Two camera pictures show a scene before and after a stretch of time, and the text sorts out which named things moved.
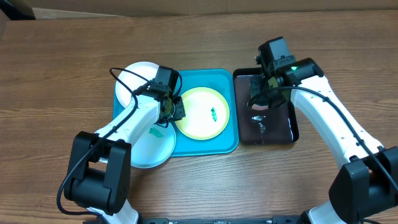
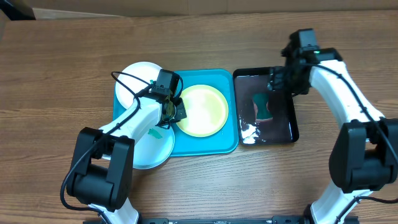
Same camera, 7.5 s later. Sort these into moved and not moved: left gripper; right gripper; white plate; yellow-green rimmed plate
Moved: right gripper
Not moved: yellow-green rimmed plate; white plate; left gripper
